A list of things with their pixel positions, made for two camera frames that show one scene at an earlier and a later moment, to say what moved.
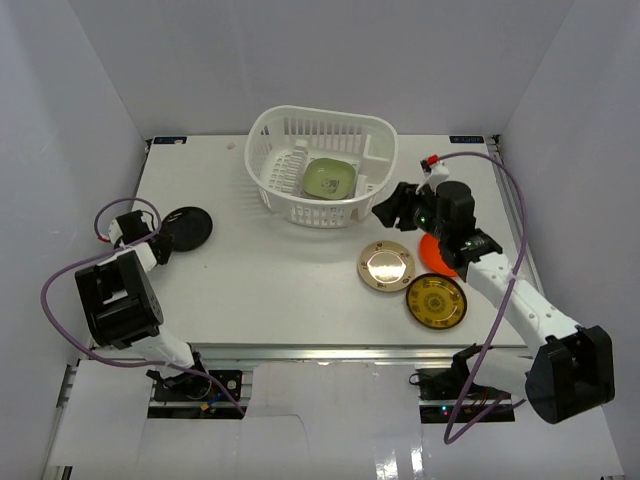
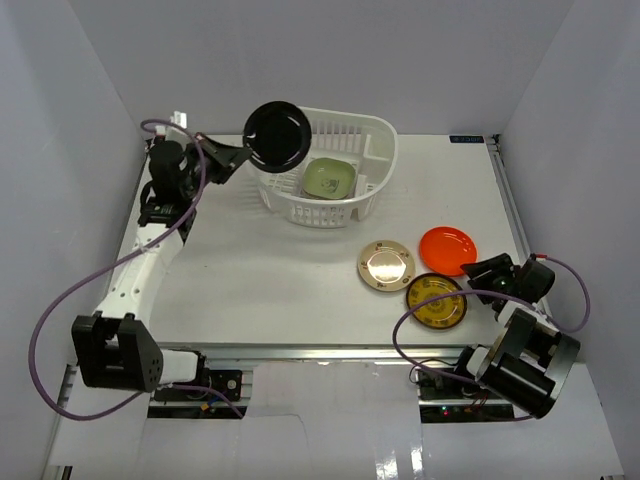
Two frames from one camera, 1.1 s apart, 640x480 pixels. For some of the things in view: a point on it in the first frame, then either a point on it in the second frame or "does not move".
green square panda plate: (329, 178) does not move
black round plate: (190, 227) -> (278, 136)
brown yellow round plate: (436, 301) does not move
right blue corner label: (467, 139) does not move
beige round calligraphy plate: (386, 266) does not move
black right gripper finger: (400, 205) -> (496, 274)
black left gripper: (163, 245) -> (214, 158)
